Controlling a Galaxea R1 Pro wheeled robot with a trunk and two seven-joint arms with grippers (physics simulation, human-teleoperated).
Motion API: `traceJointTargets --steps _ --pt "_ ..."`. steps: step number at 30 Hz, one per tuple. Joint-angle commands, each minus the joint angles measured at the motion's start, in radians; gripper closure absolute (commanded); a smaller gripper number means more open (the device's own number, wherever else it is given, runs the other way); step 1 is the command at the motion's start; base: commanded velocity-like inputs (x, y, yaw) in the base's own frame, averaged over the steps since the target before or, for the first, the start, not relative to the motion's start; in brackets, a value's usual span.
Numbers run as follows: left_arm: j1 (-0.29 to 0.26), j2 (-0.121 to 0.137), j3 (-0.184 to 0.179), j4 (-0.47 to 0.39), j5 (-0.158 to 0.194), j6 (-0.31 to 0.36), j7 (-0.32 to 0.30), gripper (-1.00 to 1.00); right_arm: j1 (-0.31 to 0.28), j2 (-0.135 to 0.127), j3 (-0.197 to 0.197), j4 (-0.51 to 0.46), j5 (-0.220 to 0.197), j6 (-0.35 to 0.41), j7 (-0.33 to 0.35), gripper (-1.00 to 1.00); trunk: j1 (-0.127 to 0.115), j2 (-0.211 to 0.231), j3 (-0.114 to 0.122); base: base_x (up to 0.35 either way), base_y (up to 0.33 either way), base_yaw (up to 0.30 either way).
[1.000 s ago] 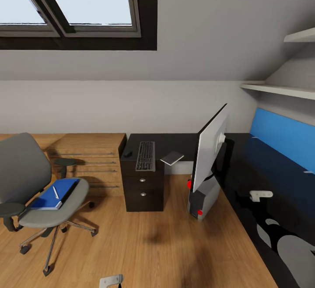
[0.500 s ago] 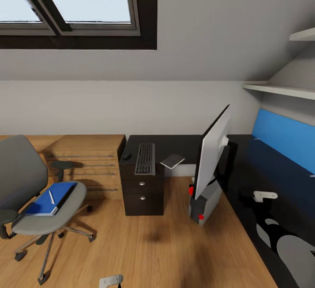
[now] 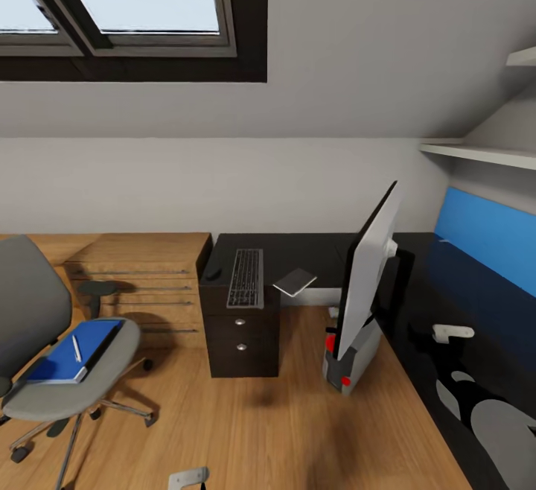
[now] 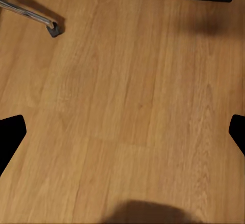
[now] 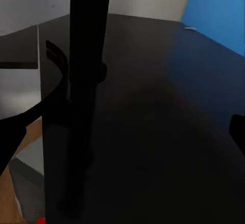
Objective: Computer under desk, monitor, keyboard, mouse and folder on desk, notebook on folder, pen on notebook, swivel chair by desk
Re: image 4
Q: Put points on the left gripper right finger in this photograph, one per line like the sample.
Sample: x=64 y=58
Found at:
x=237 y=131

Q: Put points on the swivel chair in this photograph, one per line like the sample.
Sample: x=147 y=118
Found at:
x=52 y=27

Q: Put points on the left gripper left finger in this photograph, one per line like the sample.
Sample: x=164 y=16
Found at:
x=12 y=132

